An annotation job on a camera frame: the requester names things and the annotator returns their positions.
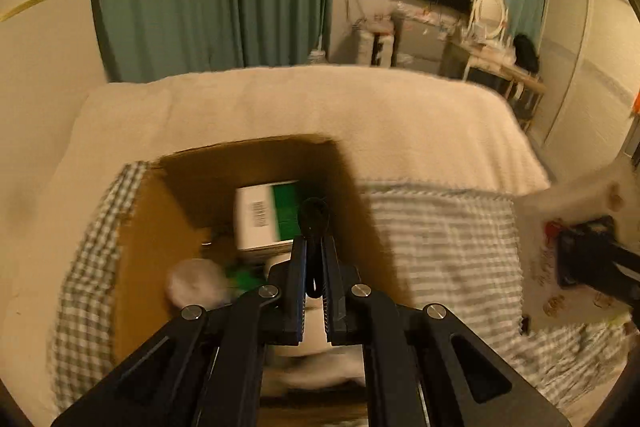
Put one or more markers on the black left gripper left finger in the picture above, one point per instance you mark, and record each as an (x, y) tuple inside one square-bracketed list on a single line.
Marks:
[(203, 368)]

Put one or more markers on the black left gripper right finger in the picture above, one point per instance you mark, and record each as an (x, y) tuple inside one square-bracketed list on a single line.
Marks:
[(424, 367)]

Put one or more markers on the white printed snack bag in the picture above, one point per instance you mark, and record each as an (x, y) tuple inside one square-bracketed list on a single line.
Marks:
[(612, 190)]

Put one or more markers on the white blue medicine bottle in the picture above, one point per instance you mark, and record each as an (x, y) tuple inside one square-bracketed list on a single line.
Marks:
[(197, 281)]

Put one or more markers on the green white carton box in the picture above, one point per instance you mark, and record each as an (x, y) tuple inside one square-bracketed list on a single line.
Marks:
[(265, 219)]

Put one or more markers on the green foil snack packet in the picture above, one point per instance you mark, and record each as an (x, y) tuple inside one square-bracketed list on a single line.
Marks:
[(244, 278)]

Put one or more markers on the white inhaler device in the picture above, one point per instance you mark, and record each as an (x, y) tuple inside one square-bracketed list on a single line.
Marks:
[(314, 364)]

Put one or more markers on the brown cardboard box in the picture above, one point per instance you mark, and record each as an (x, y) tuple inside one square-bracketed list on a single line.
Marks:
[(188, 197)]

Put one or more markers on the white wardrobe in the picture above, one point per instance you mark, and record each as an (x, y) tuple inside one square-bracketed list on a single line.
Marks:
[(589, 63)]

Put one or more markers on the black bag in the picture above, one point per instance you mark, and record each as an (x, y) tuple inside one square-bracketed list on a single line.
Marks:
[(526, 56)]

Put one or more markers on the wooden dressing table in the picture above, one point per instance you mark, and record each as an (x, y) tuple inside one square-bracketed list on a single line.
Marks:
[(521, 90)]

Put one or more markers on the cream quilted bed cover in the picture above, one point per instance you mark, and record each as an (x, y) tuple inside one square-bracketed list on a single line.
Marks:
[(60, 152)]

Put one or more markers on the white round mirror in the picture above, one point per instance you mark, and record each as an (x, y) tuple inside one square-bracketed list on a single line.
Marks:
[(488, 20)]

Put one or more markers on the grey cabinet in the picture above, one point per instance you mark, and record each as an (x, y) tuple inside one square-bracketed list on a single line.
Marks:
[(418, 46)]

